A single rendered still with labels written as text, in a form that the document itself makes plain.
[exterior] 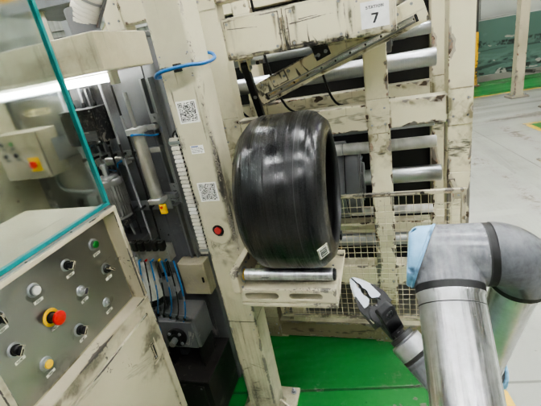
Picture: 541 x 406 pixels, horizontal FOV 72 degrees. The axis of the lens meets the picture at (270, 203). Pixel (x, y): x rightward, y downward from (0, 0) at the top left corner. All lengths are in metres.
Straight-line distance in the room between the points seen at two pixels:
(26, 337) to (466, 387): 1.02
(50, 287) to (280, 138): 0.79
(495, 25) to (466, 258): 10.46
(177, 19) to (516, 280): 1.10
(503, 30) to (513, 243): 10.50
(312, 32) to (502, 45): 9.91
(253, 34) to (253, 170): 0.56
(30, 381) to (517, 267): 1.15
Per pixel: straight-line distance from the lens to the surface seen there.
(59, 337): 1.28
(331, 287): 1.34
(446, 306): 0.69
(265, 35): 1.45
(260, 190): 1.10
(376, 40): 1.53
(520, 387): 2.28
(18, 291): 1.17
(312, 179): 1.08
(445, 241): 0.72
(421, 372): 1.12
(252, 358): 1.79
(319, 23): 1.41
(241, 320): 1.65
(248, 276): 1.39
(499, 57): 11.18
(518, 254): 0.74
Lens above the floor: 1.65
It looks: 22 degrees down
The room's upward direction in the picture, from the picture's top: 11 degrees counter-clockwise
